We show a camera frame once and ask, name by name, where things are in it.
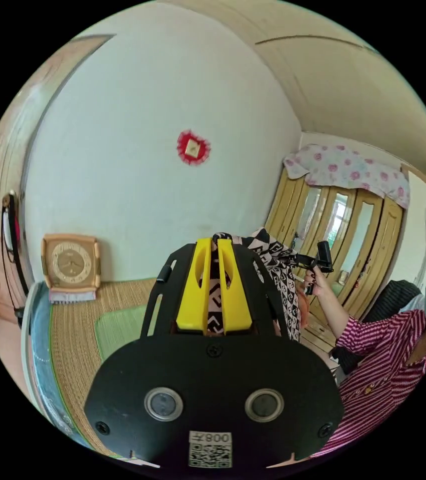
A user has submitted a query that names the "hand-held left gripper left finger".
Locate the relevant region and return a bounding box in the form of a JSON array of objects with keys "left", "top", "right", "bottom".
[{"left": 176, "top": 237, "right": 214, "bottom": 334}]

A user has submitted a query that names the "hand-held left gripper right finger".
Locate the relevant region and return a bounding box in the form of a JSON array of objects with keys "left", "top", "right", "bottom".
[{"left": 217, "top": 238, "right": 253, "bottom": 335}]

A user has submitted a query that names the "black brown plaid long sleeve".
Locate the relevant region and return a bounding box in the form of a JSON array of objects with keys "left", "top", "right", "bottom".
[{"left": 206, "top": 226, "right": 304, "bottom": 343}]

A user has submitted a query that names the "person's right forearm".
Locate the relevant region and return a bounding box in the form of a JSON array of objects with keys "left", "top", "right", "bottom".
[{"left": 316, "top": 294, "right": 353, "bottom": 339}]

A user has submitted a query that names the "person's right hand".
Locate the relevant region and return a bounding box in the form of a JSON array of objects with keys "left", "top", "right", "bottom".
[{"left": 302, "top": 269, "right": 336, "bottom": 303}]

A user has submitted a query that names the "yellow wooden cupboard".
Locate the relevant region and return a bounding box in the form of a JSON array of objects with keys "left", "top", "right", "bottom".
[{"left": 264, "top": 143, "right": 411, "bottom": 353}]

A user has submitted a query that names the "green flat cushion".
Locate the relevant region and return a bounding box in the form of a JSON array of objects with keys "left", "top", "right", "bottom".
[{"left": 94, "top": 304, "right": 150, "bottom": 363}]

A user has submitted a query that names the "bed with woven mat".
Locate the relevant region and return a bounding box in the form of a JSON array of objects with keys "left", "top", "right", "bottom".
[{"left": 20, "top": 277, "right": 163, "bottom": 463}]

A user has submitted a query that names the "person's body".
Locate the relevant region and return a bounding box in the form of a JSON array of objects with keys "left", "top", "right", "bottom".
[{"left": 310, "top": 176, "right": 426, "bottom": 459}]

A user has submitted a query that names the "beige square clock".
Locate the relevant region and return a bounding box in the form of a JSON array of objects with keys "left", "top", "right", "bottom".
[{"left": 41, "top": 232, "right": 102, "bottom": 304}]

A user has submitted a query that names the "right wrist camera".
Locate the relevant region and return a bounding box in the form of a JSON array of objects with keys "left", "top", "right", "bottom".
[{"left": 317, "top": 241, "right": 333, "bottom": 272}]

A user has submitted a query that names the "red wall ornament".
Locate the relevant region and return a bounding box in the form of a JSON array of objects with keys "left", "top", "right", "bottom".
[{"left": 176, "top": 129, "right": 212, "bottom": 167}]

